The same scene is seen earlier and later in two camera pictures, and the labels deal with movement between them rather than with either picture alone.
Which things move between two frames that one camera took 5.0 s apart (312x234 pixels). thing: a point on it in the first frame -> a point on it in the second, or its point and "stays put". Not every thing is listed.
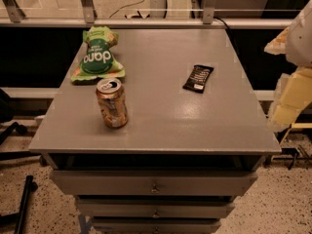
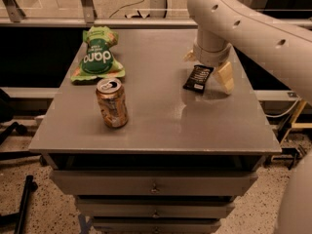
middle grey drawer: [156, 208] stays put
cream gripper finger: [278, 46] -> [189, 57]
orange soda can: [112, 101] stays put
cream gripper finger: [293, 94] -> [224, 74]
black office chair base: [7, 111] stays put
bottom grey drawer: [158, 224] stays put
